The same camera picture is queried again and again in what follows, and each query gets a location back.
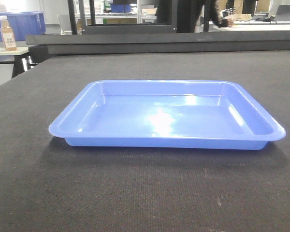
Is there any blue plastic tray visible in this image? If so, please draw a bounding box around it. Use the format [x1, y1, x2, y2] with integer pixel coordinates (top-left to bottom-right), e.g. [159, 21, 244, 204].
[49, 80, 286, 150]

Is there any person in black clothes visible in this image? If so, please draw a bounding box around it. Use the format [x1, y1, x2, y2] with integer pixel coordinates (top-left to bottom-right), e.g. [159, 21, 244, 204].
[156, 0, 233, 33]

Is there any white chair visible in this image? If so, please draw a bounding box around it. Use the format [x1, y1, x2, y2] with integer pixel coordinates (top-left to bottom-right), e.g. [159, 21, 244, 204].
[57, 14, 72, 35]

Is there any white side table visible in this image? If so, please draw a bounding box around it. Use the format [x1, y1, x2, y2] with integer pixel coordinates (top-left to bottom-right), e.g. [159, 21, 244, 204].
[0, 47, 29, 79]

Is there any blue storage crate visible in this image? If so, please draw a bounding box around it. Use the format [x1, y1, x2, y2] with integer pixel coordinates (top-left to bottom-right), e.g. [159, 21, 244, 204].
[0, 11, 46, 42]

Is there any orange juice bottle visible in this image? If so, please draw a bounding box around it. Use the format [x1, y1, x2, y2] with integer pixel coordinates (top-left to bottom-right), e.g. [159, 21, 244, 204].
[0, 15, 17, 51]

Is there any grey laptop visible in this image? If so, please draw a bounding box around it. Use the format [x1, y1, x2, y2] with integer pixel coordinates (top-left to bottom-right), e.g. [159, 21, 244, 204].
[274, 5, 290, 21]

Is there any black metal frame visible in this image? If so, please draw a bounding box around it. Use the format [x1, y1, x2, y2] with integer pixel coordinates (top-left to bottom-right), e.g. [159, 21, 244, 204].
[78, 0, 210, 35]

